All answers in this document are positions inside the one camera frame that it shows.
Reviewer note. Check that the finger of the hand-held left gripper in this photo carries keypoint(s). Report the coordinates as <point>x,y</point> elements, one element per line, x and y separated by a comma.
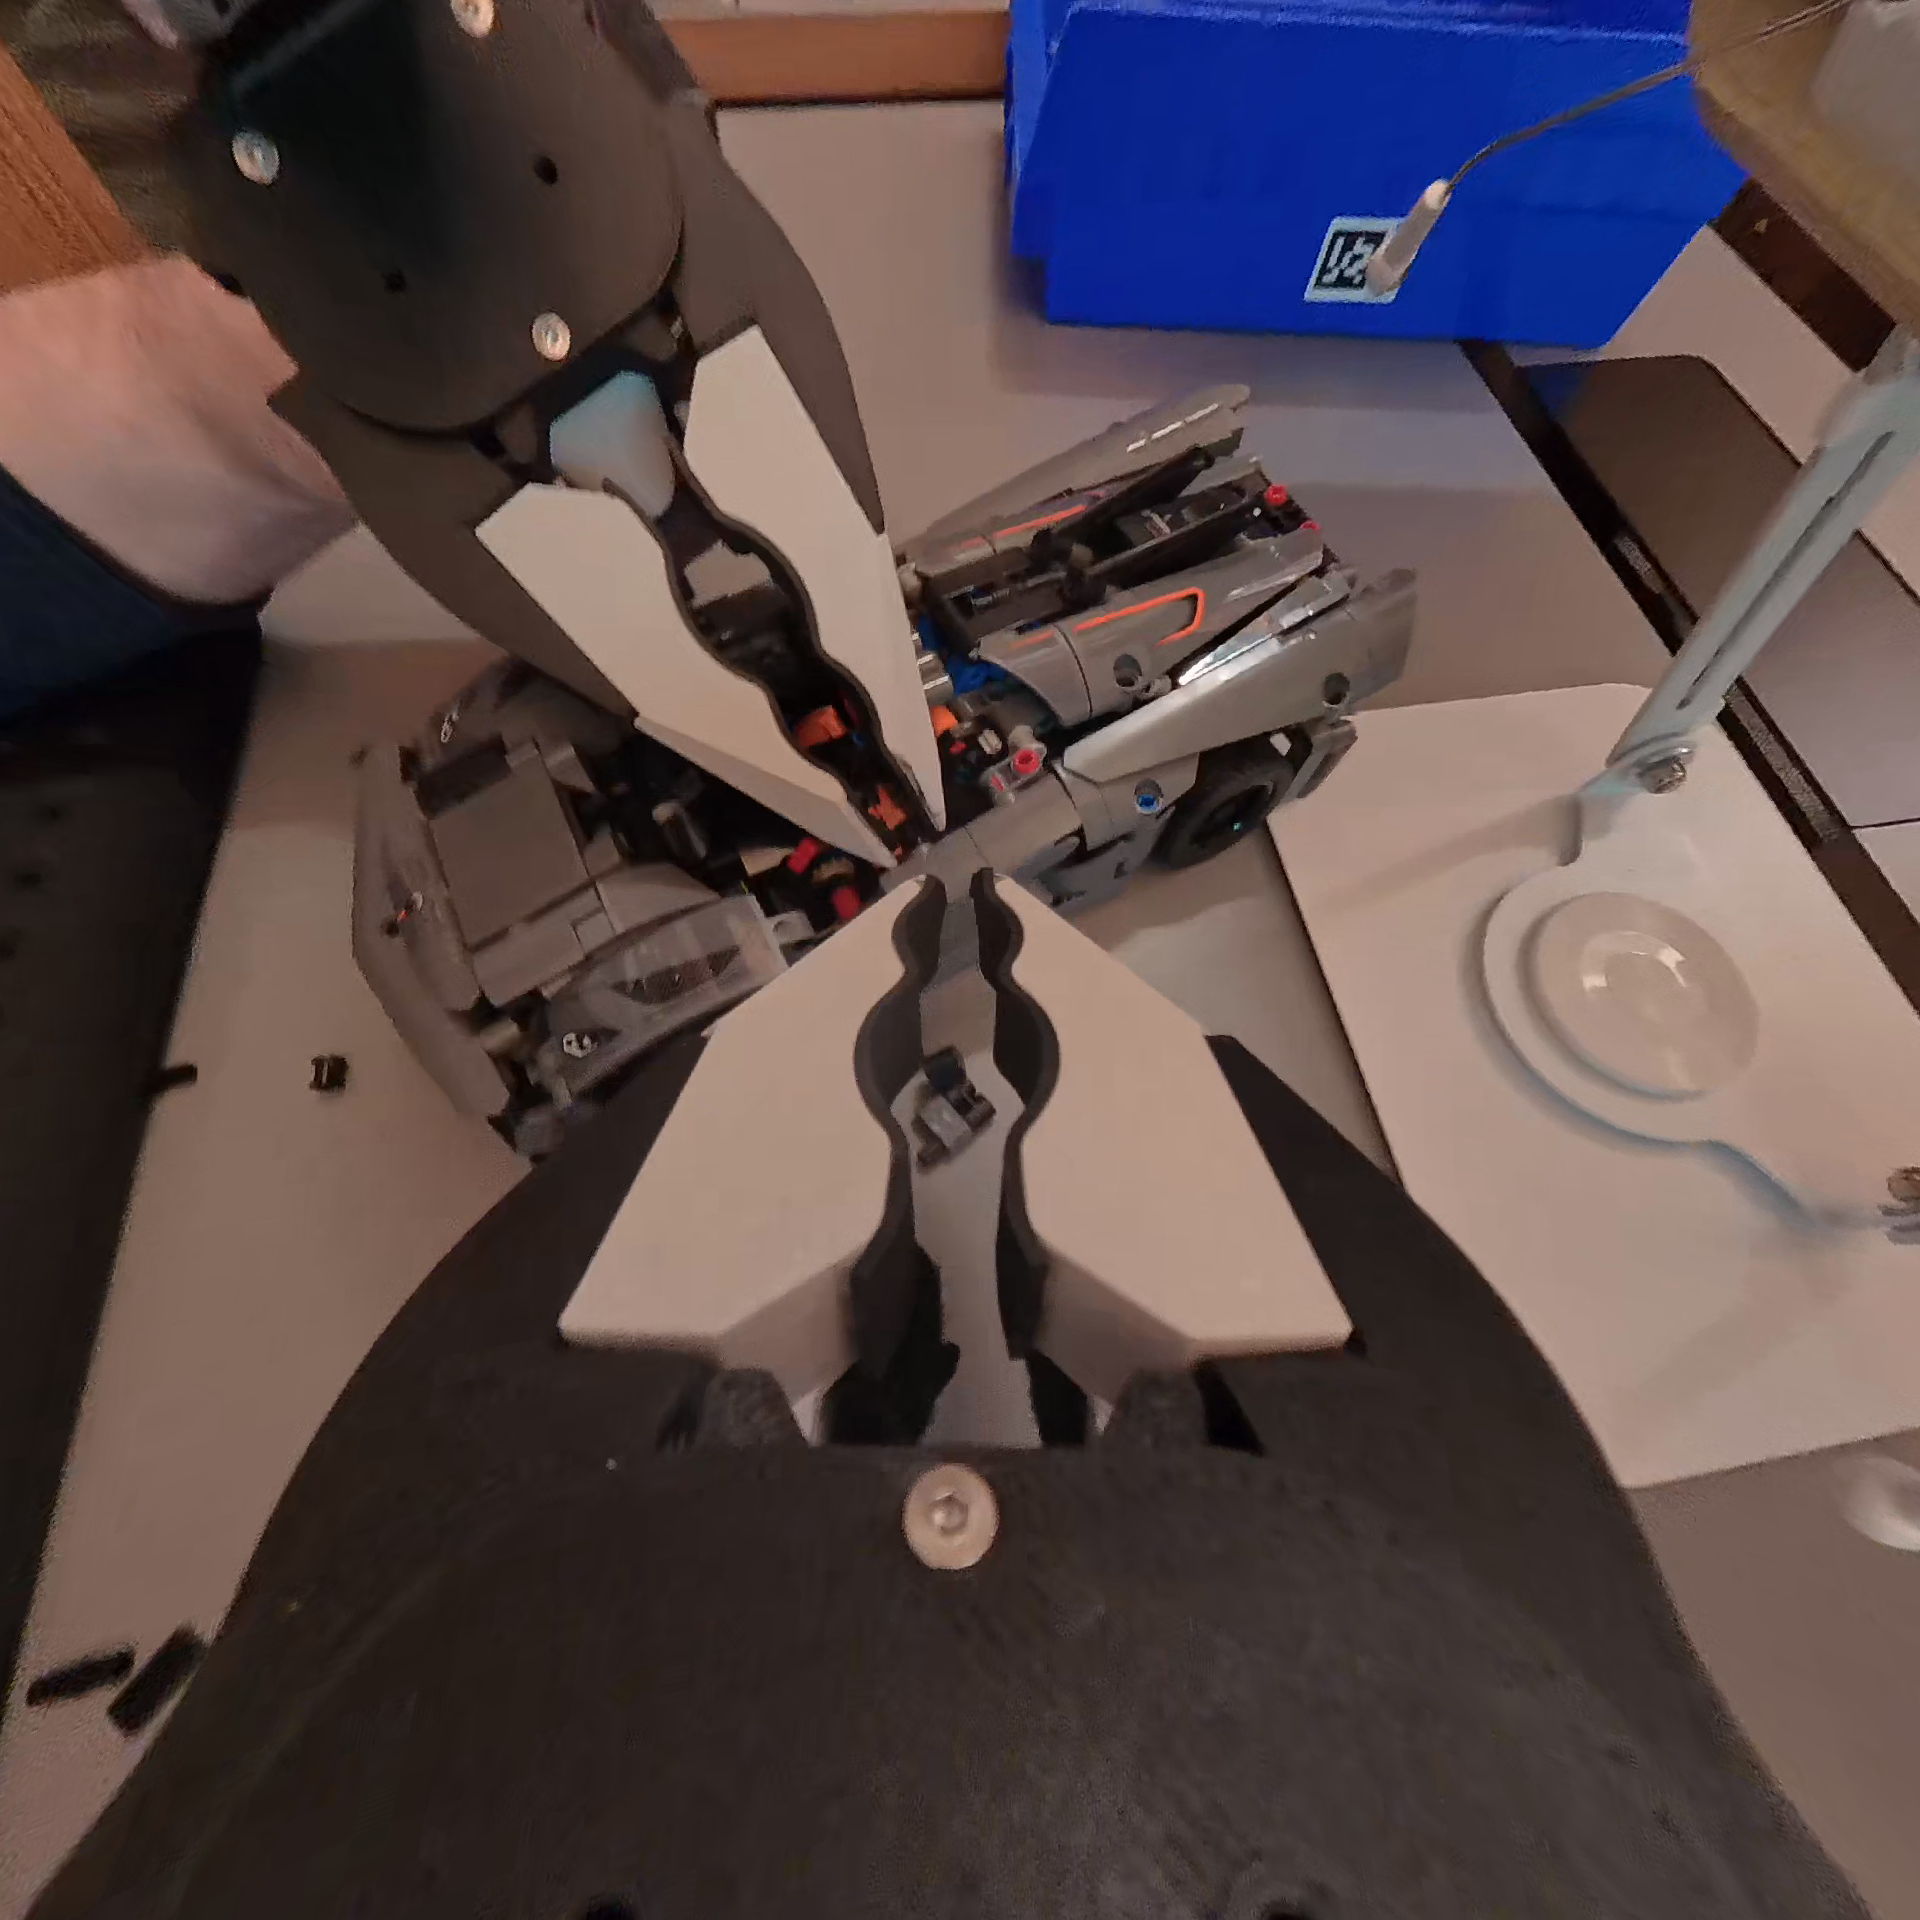
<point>810,496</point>
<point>631,631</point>

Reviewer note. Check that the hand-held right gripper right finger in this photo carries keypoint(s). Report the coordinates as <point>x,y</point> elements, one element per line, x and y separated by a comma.
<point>1187,1201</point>

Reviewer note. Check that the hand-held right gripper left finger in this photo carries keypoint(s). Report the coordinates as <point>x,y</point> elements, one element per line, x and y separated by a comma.
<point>737,1201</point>

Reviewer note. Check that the dark grey lego connector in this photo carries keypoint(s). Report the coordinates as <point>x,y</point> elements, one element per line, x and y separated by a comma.
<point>942,1119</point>

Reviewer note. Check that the grey orange lego car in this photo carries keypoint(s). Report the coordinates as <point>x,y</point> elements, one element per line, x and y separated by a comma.
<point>526,841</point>

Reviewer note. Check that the person's left forearm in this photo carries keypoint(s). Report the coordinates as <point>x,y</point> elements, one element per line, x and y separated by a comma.
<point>136,436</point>

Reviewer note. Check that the black lego tile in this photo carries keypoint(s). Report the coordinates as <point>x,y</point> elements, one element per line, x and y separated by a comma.
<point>155,1681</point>

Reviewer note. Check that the brown ribbed panel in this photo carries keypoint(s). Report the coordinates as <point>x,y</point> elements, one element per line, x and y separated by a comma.
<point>60,181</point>

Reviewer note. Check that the white book stand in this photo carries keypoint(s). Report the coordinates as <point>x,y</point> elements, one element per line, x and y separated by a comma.
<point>1651,1275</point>

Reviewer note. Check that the blue storage bin white tag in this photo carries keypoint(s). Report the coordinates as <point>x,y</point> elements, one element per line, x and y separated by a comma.
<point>1201,168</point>

